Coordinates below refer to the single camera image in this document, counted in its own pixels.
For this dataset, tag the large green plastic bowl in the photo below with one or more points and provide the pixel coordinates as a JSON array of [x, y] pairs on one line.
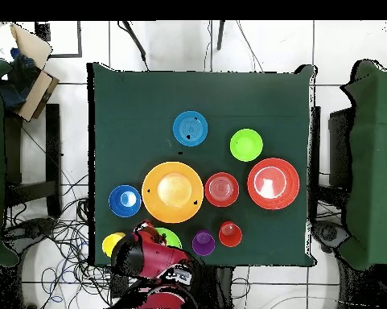
[[172, 238]]

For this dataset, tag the yellow plastic cup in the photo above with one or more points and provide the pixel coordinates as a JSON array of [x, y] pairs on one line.
[[109, 244], [120, 236]]

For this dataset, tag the red plastic cup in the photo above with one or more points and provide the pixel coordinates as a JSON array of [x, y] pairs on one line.
[[230, 235]]

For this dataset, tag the light blue plastic bowl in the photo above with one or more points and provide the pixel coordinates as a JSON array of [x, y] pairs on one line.
[[190, 127]]

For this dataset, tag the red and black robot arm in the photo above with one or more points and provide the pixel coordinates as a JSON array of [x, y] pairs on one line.
[[161, 257]]

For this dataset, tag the dark blue plastic bowl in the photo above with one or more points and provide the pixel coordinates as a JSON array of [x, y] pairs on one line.
[[120, 202]]

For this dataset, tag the large orange plastic bowl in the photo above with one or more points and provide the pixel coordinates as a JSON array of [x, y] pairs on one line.
[[172, 193]]

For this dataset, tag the purple plastic cup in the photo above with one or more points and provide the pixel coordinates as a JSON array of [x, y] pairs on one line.
[[203, 243]]

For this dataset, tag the small red plastic bowl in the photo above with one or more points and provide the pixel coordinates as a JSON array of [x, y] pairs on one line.
[[222, 190]]

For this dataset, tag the black chair base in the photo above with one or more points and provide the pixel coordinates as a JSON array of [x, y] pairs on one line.
[[29, 231]]

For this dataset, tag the small green plastic bowl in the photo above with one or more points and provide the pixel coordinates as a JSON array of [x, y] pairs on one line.
[[246, 145]]

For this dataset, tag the large red plastic bowl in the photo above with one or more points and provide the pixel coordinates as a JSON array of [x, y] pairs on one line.
[[273, 183]]

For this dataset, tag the dark green table cloth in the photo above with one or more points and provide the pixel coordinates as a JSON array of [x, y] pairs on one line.
[[180, 96]]

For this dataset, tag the cardboard box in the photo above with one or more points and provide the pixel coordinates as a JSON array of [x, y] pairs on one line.
[[35, 93]]

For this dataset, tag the grey chair base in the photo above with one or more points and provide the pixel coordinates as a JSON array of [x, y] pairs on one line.
[[330, 233]]

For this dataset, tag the blue cloth bundle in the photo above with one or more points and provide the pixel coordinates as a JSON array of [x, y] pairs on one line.
[[17, 83]]

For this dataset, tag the black pole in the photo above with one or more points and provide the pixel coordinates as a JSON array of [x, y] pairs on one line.
[[220, 35]]

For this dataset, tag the black chair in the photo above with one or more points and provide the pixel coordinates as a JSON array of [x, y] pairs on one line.
[[341, 148]]

